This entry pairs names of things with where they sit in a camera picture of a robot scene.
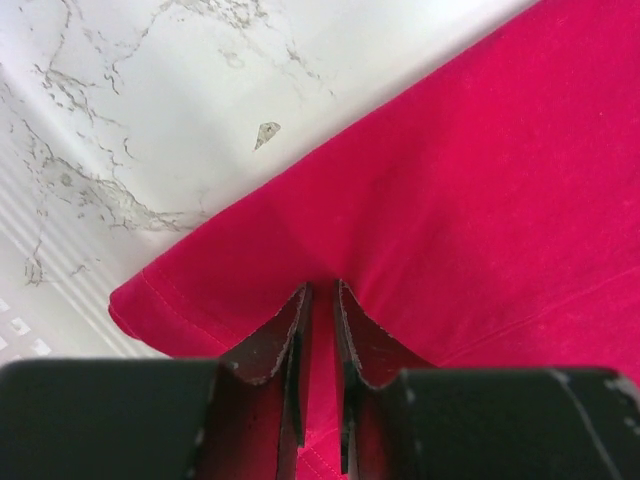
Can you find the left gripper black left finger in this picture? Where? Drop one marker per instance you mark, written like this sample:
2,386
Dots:
256,421

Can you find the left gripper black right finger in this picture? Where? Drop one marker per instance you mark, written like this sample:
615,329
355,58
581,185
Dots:
377,440

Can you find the crimson red t shirt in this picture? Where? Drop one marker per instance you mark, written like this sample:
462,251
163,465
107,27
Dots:
487,216

